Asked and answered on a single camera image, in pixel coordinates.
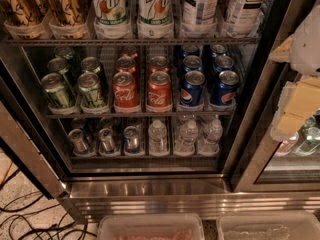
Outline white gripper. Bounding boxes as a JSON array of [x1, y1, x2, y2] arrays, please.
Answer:
[[269, 5, 320, 142]]

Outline white tea bottle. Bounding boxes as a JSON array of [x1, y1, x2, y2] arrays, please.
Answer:
[[182, 0, 218, 25], [226, 0, 263, 25]]

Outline right water bottle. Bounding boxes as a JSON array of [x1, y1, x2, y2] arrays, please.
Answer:
[[198, 119, 223, 156]]

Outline water bottle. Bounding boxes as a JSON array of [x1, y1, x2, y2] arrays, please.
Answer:
[[174, 120, 199, 156], [148, 119, 168, 156], [198, 119, 223, 156]]

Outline middle water bottle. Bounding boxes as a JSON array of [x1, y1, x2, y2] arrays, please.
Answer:
[[174, 120, 199, 156]]

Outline left water bottle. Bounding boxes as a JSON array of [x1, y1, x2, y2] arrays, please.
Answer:
[[148, 119, 168, 156]]

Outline right 7up bottle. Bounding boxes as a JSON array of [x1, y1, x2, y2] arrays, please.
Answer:
[[138, 0, 171, 25]]

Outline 7up bottle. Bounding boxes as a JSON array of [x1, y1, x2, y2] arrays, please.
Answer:
[[138, 0, 171, 25], [92, 0, 127, 25]]

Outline left 7up bottle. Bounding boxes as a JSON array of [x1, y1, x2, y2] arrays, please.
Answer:
[[92, 0, 127, 25]]

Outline open fridge door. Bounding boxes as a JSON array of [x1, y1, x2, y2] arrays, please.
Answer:
[[0, 61, 69, 199]]

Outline front right Pepsi can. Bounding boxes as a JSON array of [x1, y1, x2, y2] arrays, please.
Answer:
[[210, 70, 239, 106]]

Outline pepsi can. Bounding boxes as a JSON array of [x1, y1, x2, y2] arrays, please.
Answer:
[[213, 55, 234, 73], [180, 70, 205, 107], [182, 55, 203, 75], [210, 70, 239, 106]]

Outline middle right Pepsi can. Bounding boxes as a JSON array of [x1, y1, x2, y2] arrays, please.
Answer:
[[213, 55, 234, 73]]

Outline middle left Pepsi can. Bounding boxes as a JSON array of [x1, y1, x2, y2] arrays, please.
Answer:
[[182, 55, 203, 75]]

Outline front left Pepsi can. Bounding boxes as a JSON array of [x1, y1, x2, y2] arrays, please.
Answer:
[[180, 70, 205, 107]]

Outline front right Coca-Cola can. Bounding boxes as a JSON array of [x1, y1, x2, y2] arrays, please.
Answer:
[[147, 71, 171, 107]]

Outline coca-cola can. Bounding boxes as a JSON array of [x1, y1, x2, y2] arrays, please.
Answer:
[[112, 72, 138, 108], [147, 71, 171, 107], [115, 57, 137, 75], [148, 55, 169, 73]]

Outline middle right Coca-Cola can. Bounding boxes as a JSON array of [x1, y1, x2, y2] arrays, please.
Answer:
[[148, 55, 169, 73]]

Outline right clear plastic bin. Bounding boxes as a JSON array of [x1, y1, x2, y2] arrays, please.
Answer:
[[216, 211, 320, 240]]

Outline clear plastic bin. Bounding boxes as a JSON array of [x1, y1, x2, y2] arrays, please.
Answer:
[[216, 211, 320, 240], [97, 214, 205, 240]]

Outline middle left Coca-Cola can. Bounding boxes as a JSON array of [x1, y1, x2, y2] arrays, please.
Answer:
[[115, 57, 137, 75]]

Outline front left Coca-Cola can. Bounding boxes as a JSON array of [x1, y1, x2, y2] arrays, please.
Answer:
[[112, 72, 138, 108]]

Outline silver blue can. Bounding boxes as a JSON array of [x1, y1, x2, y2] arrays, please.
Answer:
[[68, 129, 89, 154], [124, 126, 140, 153], [98, 128, 116, 154]]

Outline green can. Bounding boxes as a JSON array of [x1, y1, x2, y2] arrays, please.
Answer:
[[47, 57, 74, 84], [81, 57, 104, 77], [41, 73, 75, 109], [78, 72, 106, 108]]

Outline left silver blue can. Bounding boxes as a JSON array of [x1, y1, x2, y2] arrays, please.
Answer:
[[68, 129, 89, 154]]

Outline middle left green can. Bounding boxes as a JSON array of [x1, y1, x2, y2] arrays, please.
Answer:
[[47, 57, 74, 84]]

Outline left clear plastic bin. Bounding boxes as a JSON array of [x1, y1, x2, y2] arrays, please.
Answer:
[[97, 214, 205, 240]]

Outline gold tall can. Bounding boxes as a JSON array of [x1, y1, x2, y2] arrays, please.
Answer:
[[47, 0, 85, 27], [0, 0, 43, 27]]

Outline front left green can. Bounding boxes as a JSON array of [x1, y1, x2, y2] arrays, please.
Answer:
[[41, 73, 75, 109]]

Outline left gold tall can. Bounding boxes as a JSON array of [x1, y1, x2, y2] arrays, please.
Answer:
[[0, 0, 43, 27]]

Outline top wire shelf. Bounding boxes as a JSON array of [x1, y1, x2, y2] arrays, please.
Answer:
[[5, 37, 260, 47]]

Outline wire shelf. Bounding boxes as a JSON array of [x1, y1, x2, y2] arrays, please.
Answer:
[[5, 37, 260, 47], [46, 111, 234, 119]]

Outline middle wire shelf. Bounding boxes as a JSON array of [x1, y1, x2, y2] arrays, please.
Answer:
[[46, 111, 234, 119]]

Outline black floor cables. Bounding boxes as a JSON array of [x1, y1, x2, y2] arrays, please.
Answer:
[[0, 168, 98, 240]]

